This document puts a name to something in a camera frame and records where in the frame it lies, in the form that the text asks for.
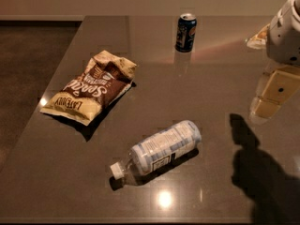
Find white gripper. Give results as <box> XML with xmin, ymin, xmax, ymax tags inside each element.
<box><xmin>246</xmin><ymin>0</ymin><xmax>300</xmax><ymax>124</ymax></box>

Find clear plastic water bottle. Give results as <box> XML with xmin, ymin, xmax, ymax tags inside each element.
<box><xmin>111</xmin><ymin>120</ymin><xmax>202</xmax><ymax>180</ymax></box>

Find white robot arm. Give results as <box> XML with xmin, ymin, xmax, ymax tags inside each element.
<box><xmin>247</xmin><ymin>0</ymin><xmax>300</xmax><ymax>124</ymax></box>

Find blue soda can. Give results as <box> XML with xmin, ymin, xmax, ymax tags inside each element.
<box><xmin>175</xmin><ymin>13</ymin><xmax>197</xmax><ymax>53</ymax></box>

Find brown yellow chip bag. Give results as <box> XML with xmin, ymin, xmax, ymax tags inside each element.
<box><xmin>40</xmin><ymin>51</ymin><xmax>137</xmax><ymax>126</ymax></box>

